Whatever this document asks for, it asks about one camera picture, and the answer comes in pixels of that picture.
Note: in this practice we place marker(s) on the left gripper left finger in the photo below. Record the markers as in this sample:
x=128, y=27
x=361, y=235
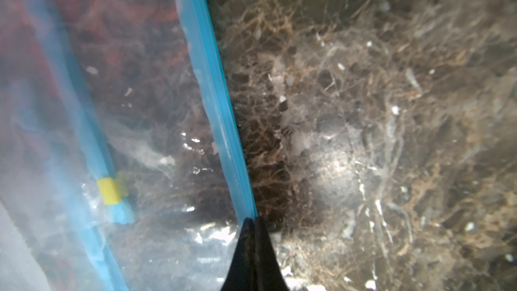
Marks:
x=241, y=274

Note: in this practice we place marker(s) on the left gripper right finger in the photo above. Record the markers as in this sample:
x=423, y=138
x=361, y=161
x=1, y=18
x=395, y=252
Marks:
x=266, y=270

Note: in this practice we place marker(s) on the clear zip bag blue zipper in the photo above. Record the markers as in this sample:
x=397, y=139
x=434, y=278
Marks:
x=164, y=107

